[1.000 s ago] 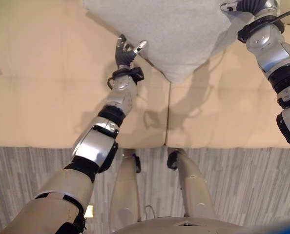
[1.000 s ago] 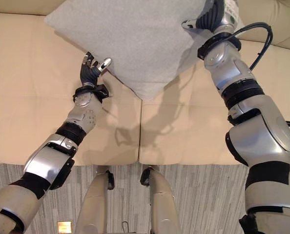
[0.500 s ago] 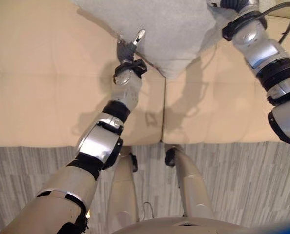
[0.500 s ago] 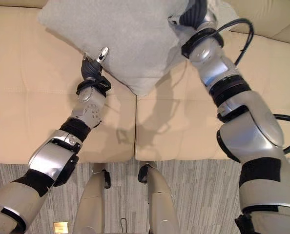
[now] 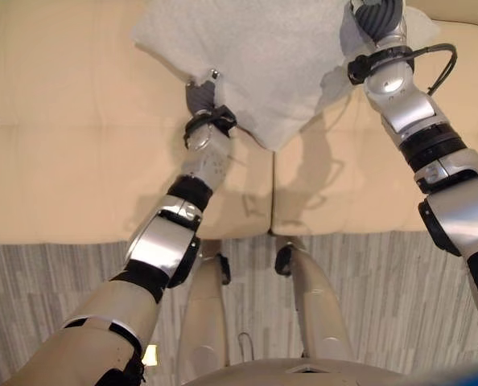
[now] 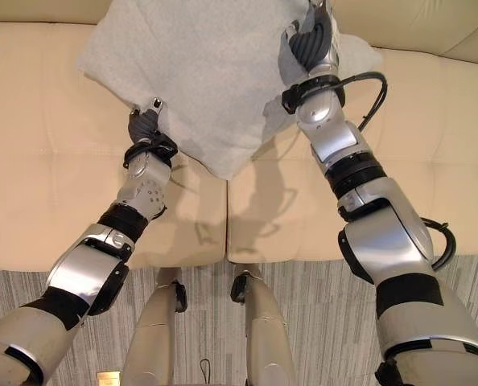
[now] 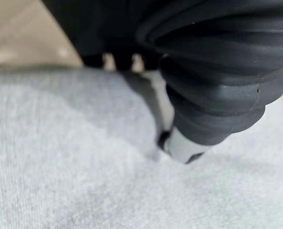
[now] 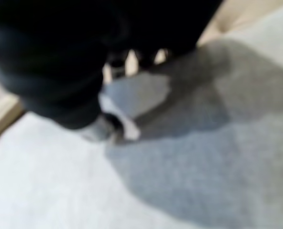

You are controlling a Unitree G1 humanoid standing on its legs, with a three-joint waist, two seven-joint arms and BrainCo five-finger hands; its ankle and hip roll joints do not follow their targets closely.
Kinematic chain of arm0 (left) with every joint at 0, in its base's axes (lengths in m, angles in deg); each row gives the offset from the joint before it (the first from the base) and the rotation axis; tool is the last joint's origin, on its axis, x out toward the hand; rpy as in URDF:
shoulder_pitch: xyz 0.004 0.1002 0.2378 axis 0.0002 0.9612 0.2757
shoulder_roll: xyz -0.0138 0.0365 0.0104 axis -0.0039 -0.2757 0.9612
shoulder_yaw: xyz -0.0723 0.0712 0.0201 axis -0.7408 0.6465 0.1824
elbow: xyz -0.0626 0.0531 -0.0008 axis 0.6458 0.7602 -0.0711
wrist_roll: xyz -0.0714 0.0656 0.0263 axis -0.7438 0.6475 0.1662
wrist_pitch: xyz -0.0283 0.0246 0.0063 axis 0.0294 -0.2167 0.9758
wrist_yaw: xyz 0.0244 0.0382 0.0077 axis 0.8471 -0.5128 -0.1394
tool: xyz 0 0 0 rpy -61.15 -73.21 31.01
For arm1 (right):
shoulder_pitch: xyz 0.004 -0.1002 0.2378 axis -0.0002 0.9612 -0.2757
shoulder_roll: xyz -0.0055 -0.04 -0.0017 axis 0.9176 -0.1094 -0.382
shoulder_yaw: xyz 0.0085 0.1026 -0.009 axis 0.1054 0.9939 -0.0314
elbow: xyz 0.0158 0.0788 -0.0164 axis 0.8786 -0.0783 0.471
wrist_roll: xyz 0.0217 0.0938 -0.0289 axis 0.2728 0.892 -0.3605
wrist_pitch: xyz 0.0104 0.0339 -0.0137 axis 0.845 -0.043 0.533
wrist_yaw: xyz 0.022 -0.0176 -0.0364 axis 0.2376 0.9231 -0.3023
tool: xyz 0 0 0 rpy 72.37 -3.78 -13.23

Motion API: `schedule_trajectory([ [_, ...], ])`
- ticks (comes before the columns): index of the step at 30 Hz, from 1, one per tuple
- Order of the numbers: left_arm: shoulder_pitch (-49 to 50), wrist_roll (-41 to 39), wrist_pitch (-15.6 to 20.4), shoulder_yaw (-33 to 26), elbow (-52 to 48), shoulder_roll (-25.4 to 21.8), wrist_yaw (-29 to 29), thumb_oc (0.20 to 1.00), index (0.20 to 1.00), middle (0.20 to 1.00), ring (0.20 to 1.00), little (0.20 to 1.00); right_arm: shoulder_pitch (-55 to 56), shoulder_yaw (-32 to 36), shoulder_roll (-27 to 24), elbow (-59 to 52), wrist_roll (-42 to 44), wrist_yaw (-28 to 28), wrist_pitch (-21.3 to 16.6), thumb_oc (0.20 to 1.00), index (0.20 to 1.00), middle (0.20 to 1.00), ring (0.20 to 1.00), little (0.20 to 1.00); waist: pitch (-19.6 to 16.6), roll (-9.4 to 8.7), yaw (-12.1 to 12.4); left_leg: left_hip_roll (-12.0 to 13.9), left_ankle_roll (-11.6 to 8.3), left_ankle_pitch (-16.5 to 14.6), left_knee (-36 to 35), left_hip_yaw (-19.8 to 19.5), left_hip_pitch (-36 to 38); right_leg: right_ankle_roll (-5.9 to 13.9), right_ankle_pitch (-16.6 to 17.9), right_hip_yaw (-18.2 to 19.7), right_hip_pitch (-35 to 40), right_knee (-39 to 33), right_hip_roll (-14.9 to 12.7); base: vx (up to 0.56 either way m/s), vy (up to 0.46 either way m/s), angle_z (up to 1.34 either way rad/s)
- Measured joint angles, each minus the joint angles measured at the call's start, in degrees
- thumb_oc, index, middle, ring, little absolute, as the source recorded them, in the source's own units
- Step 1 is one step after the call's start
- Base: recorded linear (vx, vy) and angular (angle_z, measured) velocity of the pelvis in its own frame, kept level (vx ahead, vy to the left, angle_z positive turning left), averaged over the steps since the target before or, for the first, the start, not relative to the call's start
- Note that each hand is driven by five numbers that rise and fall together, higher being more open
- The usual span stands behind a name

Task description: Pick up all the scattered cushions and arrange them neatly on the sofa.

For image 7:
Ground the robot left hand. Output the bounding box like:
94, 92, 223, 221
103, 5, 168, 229
40, 0, 283, 165

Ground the light grey fabric cushion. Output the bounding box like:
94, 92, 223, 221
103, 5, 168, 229
0, 64, 283, 229

